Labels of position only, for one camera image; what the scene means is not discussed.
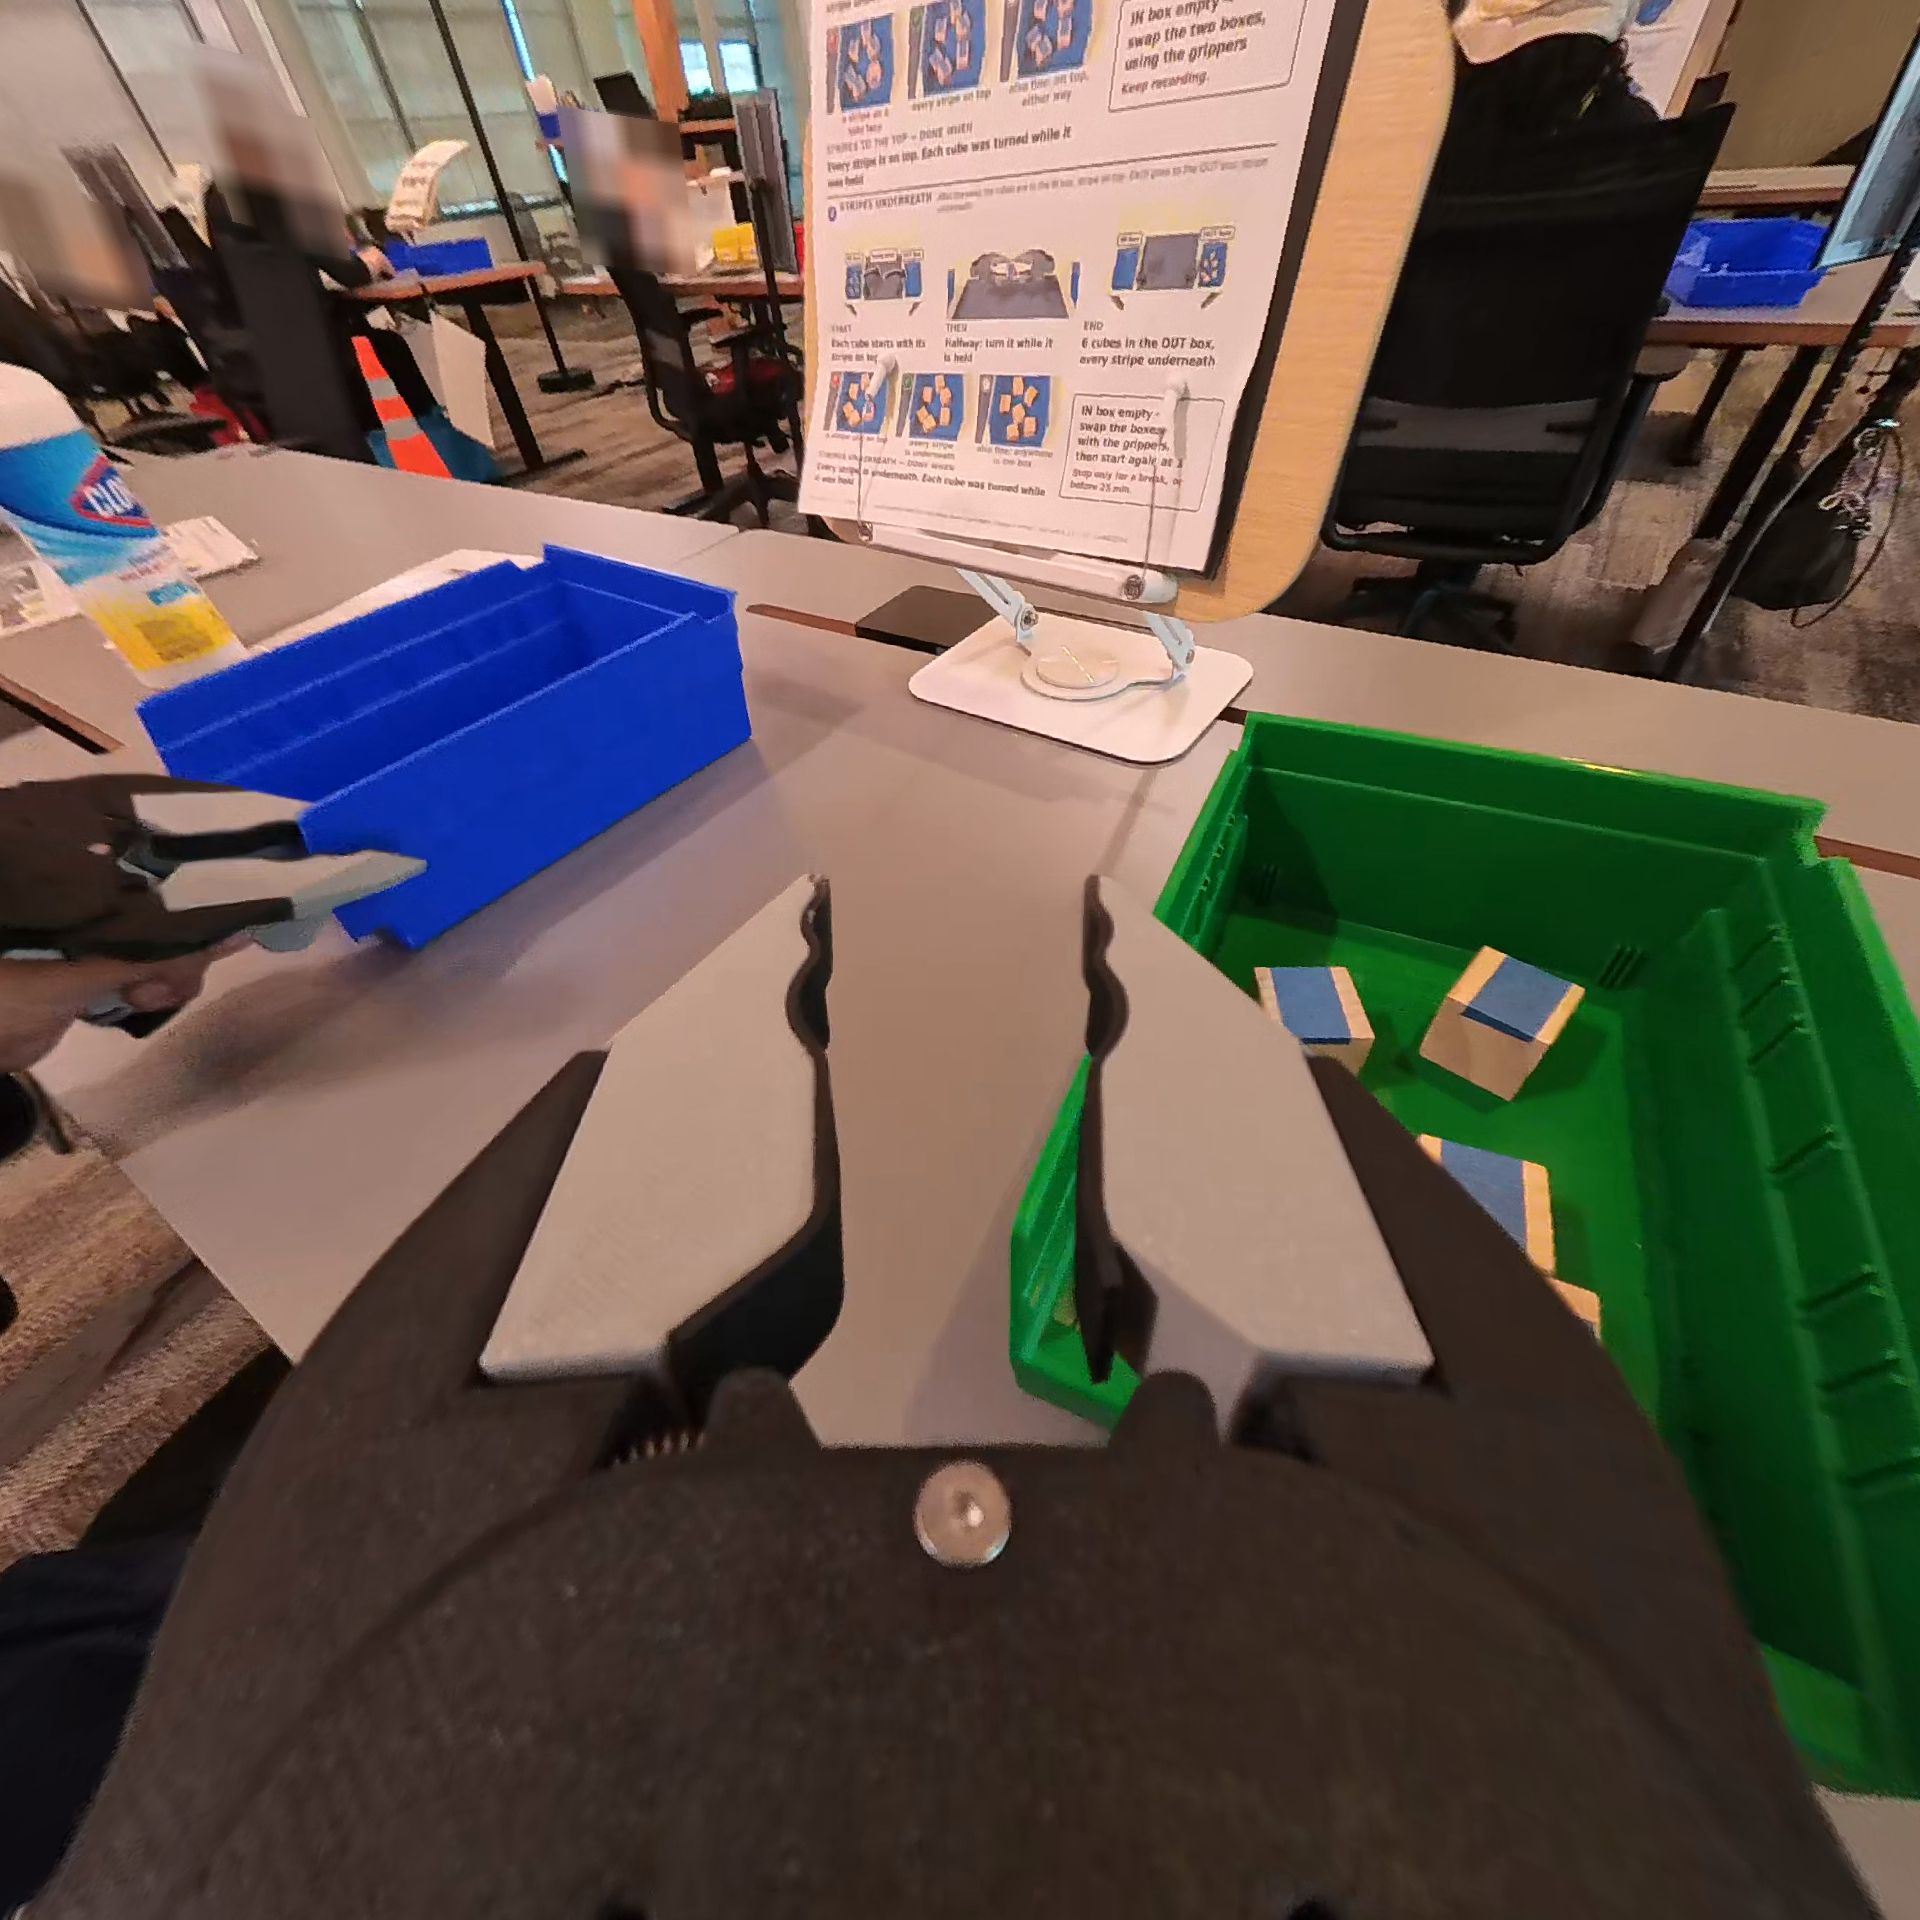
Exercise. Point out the wooden cube with blue stripe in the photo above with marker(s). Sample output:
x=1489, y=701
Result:
x=1484, y=1050
x=1321, y=1021
x=1578, y=1309
x=1501, y=1192

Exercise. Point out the small white paper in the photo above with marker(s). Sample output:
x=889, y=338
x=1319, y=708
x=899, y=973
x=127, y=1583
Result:
x=211, y=549

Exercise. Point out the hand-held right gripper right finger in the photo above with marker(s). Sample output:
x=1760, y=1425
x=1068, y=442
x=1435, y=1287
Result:
x=1260, y=1200

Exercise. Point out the black office chair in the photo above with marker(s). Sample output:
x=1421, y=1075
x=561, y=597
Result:
x=674, y=345
x=1531, y=300

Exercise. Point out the black bag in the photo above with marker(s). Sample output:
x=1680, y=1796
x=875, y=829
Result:
x=1822, y=524

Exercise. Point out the blue plastic bin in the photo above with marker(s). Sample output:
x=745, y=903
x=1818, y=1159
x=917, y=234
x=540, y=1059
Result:
x=451, y=750

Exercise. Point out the disinfecting wipes canister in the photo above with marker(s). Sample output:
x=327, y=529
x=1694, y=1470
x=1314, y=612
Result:
x=91, y=511

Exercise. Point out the printed instruction sheet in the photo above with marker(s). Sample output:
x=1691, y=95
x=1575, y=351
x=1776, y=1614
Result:
x=1050, y=224

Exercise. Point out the green plastic bin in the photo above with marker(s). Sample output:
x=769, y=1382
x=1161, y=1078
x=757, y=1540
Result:
x=1725, y=1050

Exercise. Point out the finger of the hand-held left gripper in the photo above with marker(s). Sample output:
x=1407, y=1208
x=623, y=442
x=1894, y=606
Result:
x=338, y=888
x=224, y=823

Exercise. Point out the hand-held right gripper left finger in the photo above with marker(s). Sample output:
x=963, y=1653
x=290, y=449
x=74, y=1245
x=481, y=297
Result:
x=674, y=1200

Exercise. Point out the small blue bin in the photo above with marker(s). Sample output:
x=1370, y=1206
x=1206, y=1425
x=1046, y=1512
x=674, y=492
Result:
x=442, y=258
x=1749, y=267

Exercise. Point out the printed paper sheet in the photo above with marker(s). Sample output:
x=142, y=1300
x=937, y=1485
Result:
x=31, y=585

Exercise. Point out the person's left hand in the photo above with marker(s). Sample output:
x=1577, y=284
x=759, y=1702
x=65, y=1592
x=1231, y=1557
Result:
x=74, y=998

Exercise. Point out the background desk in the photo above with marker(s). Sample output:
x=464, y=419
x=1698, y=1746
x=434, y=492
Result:
x=464, y=278

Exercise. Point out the orange traffic cone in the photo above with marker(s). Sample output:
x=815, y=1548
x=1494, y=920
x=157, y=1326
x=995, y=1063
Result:
x=393, y=421

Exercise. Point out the white poster board with logos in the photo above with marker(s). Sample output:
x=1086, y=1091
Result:
x=1351, y=374

